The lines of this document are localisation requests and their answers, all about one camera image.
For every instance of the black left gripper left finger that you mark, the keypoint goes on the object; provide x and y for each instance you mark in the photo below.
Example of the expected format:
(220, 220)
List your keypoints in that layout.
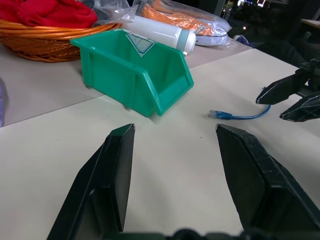
(110, 175)

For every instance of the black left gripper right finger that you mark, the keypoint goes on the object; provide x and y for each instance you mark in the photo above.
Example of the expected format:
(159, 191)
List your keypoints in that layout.
(255, 175)

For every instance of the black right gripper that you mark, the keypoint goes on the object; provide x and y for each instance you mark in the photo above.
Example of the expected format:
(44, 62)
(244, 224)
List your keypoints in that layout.
(314, 72)

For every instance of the orange sneakers in bag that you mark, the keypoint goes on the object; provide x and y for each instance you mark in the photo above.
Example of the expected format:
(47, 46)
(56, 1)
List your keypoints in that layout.
(220, 27)

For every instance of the green plastic storage bin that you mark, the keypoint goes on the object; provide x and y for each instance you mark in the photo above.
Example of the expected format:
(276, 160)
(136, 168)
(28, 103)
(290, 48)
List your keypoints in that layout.
(112, 72)

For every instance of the orange wicker basket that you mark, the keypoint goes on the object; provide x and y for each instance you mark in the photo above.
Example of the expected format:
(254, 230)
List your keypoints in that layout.
(37, 45)

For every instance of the white cylindrical bottle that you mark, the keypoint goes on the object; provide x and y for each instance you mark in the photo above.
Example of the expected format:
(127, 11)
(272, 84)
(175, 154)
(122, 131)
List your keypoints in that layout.
(155, 30)

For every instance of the large clear plastic bag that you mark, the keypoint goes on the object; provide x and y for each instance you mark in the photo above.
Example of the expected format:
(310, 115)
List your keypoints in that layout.
(112, 12)

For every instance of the red cloth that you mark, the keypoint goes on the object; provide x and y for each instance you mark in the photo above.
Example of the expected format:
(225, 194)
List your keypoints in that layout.
(50, 12)

